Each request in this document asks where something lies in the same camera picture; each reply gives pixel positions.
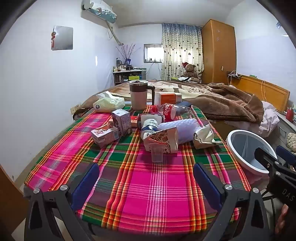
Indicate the green white tissue pack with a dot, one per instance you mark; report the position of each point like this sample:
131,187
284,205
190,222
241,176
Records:
107,104

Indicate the square wall mirror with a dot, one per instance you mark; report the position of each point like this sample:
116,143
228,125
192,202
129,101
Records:
63,37

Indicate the beige printed bed cover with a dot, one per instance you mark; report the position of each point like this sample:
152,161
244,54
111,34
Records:
166,87

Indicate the pink plaid tablecloth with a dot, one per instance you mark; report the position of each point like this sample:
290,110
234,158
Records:
148,185

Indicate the wooden door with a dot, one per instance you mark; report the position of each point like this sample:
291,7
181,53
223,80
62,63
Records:
10,208

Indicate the white textured bottle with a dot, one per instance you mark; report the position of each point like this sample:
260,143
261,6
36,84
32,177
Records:
182,128

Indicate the red bottle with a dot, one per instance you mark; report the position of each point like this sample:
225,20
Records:
290,114

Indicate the crumpled silver foil bag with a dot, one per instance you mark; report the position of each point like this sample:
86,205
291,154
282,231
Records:
204,136

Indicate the brown fleece blanket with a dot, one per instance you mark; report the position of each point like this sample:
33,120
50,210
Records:
226,104

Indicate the clear red-label soda bottle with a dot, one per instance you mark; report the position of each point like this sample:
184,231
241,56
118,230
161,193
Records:
171,111

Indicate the pink white drink carton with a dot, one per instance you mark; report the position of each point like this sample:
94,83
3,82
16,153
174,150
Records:
105,136

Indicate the beige thermos mug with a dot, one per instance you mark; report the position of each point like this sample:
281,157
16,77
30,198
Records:
138,95

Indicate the orange white box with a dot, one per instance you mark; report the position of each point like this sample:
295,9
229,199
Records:
170,98

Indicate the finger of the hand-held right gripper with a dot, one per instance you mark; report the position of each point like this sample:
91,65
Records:
286,154
264,156

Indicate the dark blue case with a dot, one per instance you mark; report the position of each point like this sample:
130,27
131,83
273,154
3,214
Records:
185,104

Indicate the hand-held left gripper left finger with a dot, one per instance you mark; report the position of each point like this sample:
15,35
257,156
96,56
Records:
85,185

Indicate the purple white drink carton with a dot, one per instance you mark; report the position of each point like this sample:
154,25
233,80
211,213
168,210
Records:
121,120

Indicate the crushed patterned paper cup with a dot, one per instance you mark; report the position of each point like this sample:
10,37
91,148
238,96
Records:
161,140

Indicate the small clear plastic cup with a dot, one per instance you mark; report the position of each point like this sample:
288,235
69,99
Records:
157,155

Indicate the pink pillow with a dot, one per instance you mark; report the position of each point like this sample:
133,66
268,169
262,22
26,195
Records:
269,118

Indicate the wall socket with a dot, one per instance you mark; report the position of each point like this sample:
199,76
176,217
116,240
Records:
75,109

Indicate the red hanging ornament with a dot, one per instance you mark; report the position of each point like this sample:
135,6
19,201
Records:
53,38

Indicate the white round trash bin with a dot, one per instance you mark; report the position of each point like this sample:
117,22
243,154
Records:
242,148

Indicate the small window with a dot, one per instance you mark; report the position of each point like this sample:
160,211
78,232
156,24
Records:
152,52

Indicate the white power strip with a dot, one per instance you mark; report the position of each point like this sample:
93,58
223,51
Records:
234,75

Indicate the grey nightstand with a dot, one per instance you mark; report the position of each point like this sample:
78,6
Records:
286,129

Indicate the cluttered grey desk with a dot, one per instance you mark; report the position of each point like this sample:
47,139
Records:
128,76

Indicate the wooden headboard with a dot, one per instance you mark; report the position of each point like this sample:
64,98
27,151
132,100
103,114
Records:
259,90

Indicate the covered wall air conditioner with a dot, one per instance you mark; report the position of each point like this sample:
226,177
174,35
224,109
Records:
99,10

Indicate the person's right hand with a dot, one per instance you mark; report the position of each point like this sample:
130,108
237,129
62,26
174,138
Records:
281,219

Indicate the crushed white blue-label bottle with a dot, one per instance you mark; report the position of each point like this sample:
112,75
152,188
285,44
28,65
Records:
150,124

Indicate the vase with dry branches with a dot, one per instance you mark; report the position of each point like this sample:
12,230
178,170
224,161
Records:
127,54

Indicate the heart print curtain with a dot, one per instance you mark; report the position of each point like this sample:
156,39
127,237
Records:
181,51

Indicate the wooden wardrobe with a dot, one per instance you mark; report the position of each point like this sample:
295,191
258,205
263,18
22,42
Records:
218,51

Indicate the air conditioner pipe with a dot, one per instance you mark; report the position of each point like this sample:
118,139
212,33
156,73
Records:
114,33

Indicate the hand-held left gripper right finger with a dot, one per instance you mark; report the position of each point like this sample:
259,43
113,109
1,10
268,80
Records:
207,185

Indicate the brown teddy bear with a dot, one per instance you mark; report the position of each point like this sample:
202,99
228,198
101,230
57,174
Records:
190,71

